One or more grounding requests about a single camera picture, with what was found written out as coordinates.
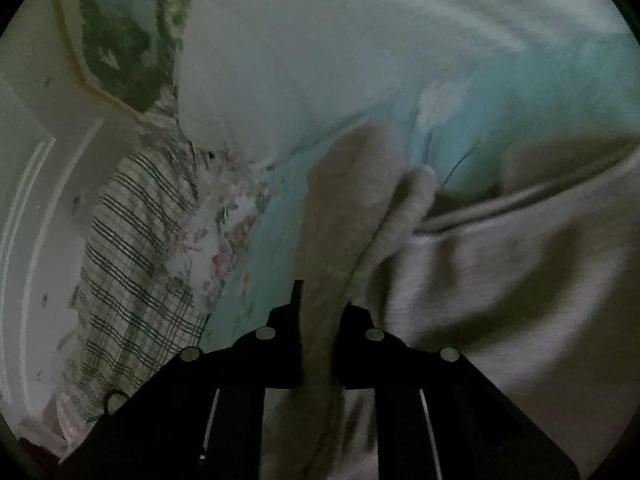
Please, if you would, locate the grey-pink knit garment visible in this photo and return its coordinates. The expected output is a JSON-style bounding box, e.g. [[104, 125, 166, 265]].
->
[[262, 126, 639, 479]]

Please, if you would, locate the green plaid bed sheet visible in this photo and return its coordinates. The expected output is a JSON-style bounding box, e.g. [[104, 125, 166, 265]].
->
[[58, 104, 205, 426]]

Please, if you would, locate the white floral fabric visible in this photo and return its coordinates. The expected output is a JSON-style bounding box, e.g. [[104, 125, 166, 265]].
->
[[164, 151, 272, 313]]

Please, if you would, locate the light blue floral quilt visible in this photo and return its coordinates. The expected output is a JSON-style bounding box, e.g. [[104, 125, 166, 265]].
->
[[194, 35, 639, 350]]

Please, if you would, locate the white striped pillow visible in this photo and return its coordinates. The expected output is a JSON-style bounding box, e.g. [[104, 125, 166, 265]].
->
[[177, 0, 627, 166]]

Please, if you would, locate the green leaf patterned pillow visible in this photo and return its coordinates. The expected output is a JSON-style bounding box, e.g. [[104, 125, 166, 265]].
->
[[65, 0, 192, 114]]

